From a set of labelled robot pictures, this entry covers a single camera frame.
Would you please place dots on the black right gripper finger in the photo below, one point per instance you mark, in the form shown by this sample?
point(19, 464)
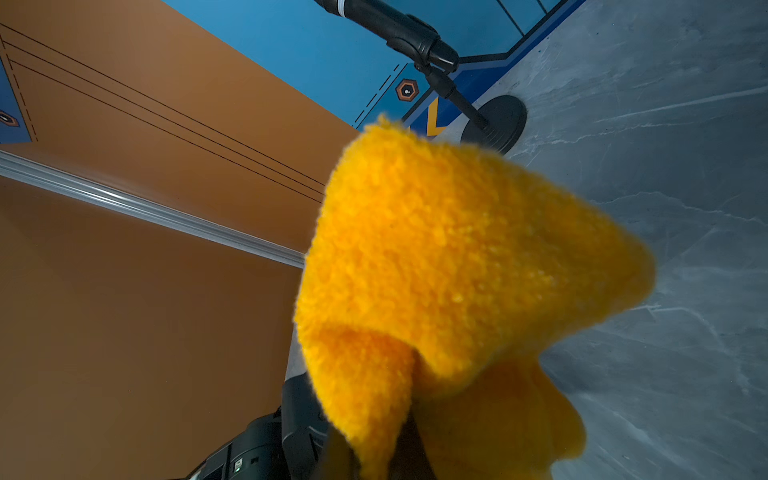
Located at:
point(410, 461)

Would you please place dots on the yellow microfibre cloth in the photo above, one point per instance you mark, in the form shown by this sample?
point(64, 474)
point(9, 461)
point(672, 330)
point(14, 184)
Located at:
point(438, 275)

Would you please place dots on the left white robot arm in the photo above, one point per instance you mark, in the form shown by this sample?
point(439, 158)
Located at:
point(286, 444)

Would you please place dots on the black microphone stand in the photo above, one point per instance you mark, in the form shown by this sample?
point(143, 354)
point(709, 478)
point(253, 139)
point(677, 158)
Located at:
point(497, 125)

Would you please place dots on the black microphone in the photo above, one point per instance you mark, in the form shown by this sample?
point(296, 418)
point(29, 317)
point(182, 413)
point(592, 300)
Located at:
point(402, 32)

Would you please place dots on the aluminium corner post left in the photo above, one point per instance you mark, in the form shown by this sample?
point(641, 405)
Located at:
point(34, 174)

